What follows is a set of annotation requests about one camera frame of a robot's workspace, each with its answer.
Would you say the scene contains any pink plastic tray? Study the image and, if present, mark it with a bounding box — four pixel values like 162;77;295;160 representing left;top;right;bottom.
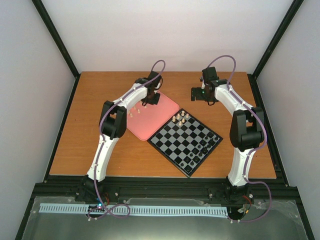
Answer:
126;92;180;141

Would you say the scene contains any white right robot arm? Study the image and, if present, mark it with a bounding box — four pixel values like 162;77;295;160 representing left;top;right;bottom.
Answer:
191;79;267;187

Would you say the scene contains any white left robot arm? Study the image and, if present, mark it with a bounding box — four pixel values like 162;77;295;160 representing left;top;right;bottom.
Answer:
87;76;163;182

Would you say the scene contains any black white chess board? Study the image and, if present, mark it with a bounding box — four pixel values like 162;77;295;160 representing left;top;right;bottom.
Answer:
147;108;223;178

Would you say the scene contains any black aluminium frame base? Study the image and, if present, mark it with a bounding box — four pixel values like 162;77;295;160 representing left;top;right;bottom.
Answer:
14;174;316;240

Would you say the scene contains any light blue cable duct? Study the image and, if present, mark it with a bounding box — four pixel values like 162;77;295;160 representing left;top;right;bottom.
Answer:
38;203;228;218

